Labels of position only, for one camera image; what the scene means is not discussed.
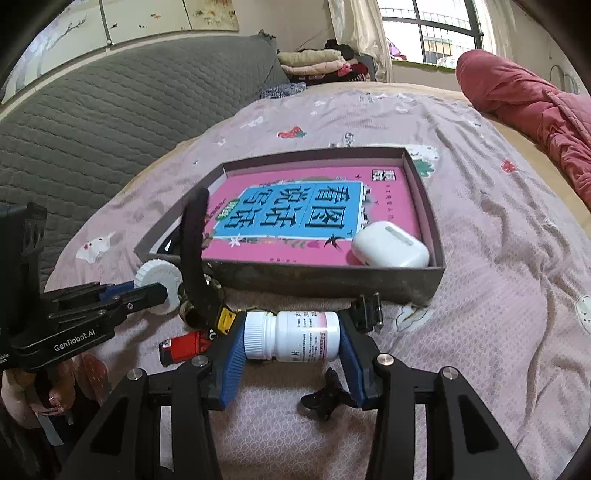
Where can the purple printed bedsheet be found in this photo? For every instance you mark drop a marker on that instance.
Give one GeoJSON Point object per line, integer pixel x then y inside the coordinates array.
{"type": "Point", "coordinates": [508, 300]}

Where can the shallow brown cardboard box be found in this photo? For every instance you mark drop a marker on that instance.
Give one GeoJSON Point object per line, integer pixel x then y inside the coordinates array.
{"type": "Point", "coordinates": [323, 281]}

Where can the floral wall panel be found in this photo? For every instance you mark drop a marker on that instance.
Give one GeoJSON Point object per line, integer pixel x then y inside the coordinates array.
{"type": "Point", "coordinates": [138, 18]}

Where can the clothes on windowsill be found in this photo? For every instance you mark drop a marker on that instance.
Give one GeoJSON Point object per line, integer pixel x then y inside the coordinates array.
{"type": "Point", "coordinates": [397, 50]}

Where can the pink quilt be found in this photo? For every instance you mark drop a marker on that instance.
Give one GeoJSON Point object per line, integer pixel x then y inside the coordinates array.
{"type": "Point", "coordinates": [517, 87]}

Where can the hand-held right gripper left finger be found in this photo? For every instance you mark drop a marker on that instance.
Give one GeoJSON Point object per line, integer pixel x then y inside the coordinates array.
{"type": "Point", "coordinates": [231, 369]}

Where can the cream curtain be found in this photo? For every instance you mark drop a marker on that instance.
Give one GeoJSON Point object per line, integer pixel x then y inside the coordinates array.
{"type": "Point", "coordinates": [496, 23]}
{"type": "Point", "coordinates": [360, 32]}

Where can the white ribbed jar lid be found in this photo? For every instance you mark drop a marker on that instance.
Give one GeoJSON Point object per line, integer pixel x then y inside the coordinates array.
{"type": "Point", "coordinates": [159, 277]}

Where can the black hair clip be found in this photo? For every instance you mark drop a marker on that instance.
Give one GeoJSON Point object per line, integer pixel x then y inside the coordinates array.
{"type": "Point", "coordinates": [328, 392]}

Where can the barred window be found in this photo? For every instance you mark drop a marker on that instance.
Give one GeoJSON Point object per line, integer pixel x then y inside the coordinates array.
{"type": "Point", "coordinates": [438, 18]}

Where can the white earbuds case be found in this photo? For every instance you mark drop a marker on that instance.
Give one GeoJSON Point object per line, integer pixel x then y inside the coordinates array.
{"type": "Point", "coordinates": [392, 244]}

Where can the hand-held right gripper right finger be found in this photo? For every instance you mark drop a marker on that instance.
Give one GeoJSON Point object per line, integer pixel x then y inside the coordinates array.
{"type": "Point", "coordinates": [353, 369]}

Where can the person's left hand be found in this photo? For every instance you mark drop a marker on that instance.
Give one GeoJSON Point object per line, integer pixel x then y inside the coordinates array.
{"type": "Point", "coordinates": [55, 392]}

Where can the white pill bottle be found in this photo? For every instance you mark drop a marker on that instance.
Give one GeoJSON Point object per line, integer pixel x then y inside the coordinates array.
{"type": "Point", "coordinates": [300, 337]}

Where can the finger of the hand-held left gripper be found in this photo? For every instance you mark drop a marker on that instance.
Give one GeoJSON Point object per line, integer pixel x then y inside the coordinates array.
{"type": "Point", "coordinates": [115, 290]}
{"type": "Point", "coordinates": [138, 302]}

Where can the dark patterned cloth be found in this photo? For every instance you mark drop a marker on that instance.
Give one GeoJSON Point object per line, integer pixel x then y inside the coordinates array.
{"type": "Point", "coordinates": [281, 91]}

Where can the pile of folded clothes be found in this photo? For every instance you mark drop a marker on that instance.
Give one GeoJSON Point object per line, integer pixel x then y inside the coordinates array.
{"type": "Point", "coordinates": [309, 57]}

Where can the pink and blue book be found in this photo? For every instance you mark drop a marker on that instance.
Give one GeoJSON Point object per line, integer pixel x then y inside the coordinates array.
{"type": "Point", "coordinates": [406, 207]}

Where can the red and black lighter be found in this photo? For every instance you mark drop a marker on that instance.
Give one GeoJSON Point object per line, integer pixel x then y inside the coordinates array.
{"type": "Point", "coordinates": [184, 346]}

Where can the grey quilted headboard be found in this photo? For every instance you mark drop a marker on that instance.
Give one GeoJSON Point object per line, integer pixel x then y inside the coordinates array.
{"type": "Point", "coordinates": [115, 115]}

